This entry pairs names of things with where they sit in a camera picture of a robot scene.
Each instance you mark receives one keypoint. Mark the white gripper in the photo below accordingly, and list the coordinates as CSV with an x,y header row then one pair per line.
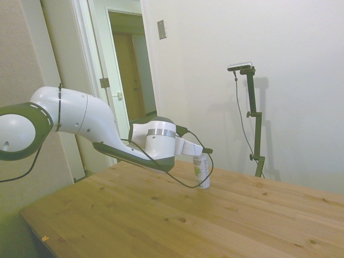
x,y
180,146

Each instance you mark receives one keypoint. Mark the white green-capped water bottle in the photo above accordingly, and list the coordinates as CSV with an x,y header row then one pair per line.
x,y
202,172

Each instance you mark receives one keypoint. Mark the metal door strike plate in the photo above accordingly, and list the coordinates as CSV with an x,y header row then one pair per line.
x,y
119,95

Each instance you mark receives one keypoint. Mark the brown wooden door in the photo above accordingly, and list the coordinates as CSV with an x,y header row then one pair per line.
x,y
126,70

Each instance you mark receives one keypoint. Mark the metal door hinge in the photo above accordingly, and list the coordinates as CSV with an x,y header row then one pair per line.
x,y
104,82

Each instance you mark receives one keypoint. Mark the white open door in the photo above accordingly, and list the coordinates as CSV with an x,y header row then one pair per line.
x,y
96,40

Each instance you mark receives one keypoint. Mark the beige closet door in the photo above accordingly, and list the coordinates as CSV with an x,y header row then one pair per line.
x,y
61,53

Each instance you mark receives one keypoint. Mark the small orange chip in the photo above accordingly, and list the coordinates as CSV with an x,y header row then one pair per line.
x,y
45,238

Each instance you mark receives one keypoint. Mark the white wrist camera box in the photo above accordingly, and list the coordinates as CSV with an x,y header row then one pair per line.
x,y
193,149

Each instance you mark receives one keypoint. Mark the black camera stand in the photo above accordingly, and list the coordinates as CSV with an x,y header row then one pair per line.
x,y
255,118

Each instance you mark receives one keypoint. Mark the grey exterior camera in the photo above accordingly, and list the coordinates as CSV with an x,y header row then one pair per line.
x,y
240,66

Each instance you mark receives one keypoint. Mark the grey wall plate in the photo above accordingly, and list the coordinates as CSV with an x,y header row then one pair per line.
x,y
162,29

